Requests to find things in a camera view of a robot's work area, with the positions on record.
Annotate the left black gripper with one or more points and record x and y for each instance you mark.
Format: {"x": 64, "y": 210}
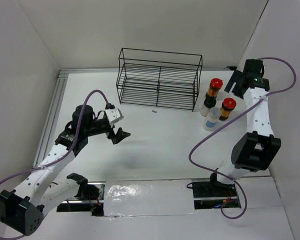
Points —
{"x": 117, "y": 137}

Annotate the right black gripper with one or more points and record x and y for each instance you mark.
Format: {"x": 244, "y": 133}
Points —
{"x": 235, "y": 77}

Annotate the red lid sauce jar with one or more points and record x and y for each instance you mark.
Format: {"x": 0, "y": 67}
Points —
{"x": 214, "y": 87}
{"x": 228, "y": 105}

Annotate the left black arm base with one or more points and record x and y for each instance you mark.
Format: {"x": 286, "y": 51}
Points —
{"x": 89, "y": 198}

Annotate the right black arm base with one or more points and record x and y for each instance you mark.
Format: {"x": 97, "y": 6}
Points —
{"x": 210, "y": 194}

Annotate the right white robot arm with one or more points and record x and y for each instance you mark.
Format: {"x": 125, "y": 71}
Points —
{"x": 257, "y": 148}

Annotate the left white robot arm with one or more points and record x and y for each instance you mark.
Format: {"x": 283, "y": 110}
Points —
{"x": 25, "y": 207}

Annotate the black cap spice bottle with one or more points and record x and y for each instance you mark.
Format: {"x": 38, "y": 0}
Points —
{"x": 208, "y": 103}

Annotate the silver lid blue label jar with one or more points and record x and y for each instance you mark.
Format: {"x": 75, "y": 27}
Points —
{"x": 212, "y": 118}

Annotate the reflective foil sheet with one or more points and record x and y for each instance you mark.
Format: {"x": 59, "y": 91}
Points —
{"x": 148, "y": 198}

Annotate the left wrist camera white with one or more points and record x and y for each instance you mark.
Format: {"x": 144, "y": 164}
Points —
{"x": 114, "y": 115}

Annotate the black wire rack shelf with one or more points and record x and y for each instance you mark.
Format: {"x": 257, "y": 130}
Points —
{"x": 162, "y": 79}

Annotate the aluminium extrusion frame rail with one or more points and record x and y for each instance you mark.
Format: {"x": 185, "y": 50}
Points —
{"x": 169, "y": 144}

